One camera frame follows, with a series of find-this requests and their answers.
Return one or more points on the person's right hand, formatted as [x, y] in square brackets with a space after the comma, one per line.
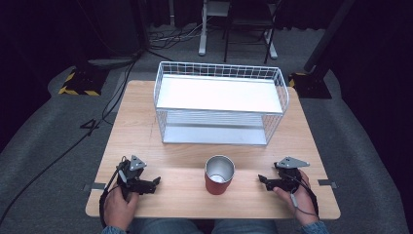
[303, 198]

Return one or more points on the person's leg in jeans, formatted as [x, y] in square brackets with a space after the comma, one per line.
[168, 226]
[245, 227]

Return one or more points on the black slanted stand pole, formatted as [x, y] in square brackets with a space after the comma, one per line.
[328, 35]

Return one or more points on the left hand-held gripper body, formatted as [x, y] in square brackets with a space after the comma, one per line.
[133, 177]

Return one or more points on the person's left hand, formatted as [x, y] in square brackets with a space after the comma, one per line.
[117, 209]

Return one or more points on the white metal desk frame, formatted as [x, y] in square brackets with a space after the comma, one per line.
[203, 35]

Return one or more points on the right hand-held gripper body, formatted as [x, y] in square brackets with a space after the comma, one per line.
[289, 177]

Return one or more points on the black stand base striped edge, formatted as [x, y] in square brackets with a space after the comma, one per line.
[83, 81]
[310, 86]

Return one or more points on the person's right leg in jeans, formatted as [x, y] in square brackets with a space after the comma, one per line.
[245, 227]

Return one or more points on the black folding chair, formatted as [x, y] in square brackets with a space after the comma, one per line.
[250, 22]

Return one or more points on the red cup with metal inside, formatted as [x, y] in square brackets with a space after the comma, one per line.
[219, 175]

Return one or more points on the person's left leg in jeans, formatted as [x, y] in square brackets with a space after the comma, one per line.
[168, 226]

